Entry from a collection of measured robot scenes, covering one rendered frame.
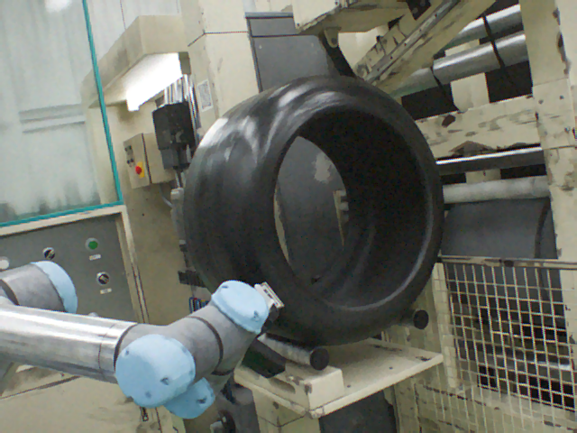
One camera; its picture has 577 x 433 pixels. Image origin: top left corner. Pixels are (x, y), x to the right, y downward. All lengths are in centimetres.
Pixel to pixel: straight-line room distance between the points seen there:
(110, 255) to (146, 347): 109
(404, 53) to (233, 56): 43
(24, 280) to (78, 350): 29
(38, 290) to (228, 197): 37
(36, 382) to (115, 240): 44
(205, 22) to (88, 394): 103
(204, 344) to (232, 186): 46
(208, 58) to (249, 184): 53
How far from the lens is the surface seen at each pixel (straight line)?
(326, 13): 153
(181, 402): 81
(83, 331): 74
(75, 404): 171
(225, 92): 151
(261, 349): 96
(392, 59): 153
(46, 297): 100
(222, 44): 154
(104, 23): 1094
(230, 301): 74
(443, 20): 142
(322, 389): 121
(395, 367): 136
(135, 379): 66
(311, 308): 114
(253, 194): 107
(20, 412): 169
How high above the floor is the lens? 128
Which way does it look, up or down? 5 degrees down
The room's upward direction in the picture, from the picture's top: 10 degrees counter-clockwise
